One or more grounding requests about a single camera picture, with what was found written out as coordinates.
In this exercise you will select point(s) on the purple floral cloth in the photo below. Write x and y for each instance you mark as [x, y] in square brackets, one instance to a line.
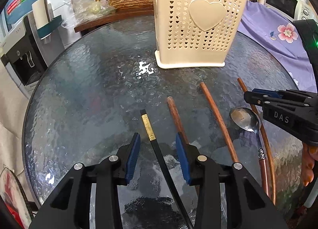
[281, 39]

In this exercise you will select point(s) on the cream perforated utensil basket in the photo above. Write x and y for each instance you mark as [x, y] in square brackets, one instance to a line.
[195, 33]

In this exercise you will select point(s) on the brown wooden chopstick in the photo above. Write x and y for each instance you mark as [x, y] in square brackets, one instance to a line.
[220, 122]
[177, 121]
[267, 147]

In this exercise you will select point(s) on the wooden side counter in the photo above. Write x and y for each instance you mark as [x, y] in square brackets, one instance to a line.
[90, 26]

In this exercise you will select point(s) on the right hand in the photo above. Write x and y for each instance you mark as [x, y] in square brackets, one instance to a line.
[309, 156]

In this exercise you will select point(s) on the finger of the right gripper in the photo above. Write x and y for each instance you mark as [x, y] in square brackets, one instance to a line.
[263, 98]
[294, 94]

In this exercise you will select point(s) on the white water dispenser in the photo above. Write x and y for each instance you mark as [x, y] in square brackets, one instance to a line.
[26, 57]

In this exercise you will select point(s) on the beige cloth cover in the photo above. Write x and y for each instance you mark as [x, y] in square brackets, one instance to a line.
[13, 108]

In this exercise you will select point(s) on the red white fan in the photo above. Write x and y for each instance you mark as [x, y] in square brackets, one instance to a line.
[15, 198]

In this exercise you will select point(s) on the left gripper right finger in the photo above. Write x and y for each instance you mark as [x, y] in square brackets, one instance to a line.
[247, 204]

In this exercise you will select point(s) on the wooden-handled steel spoon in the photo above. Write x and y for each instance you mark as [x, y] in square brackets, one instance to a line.
[248, 120]

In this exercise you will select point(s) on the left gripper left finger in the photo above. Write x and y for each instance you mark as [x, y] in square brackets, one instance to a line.
[68, 204]

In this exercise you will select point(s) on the round glass table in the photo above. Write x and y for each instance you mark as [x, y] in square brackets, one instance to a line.
[88, 104]

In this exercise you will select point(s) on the black gold-band chopstick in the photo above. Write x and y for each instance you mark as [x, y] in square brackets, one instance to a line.
[163, 166]

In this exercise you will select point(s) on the white microwave oven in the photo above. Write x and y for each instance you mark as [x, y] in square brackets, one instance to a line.
[292, 9]

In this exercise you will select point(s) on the paper cup holder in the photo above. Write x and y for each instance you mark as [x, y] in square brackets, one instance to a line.
[45, 25]

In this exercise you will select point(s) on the clear plastic bag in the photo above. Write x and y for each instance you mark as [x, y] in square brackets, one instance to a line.
[82, 11]

